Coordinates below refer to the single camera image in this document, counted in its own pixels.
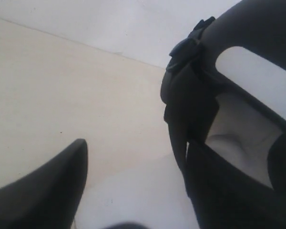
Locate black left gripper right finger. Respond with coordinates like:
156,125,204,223
185,141,286,229

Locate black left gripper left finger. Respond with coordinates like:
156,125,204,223
0,139,88,229

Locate black helmet with visor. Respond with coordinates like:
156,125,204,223
160,0,286,191

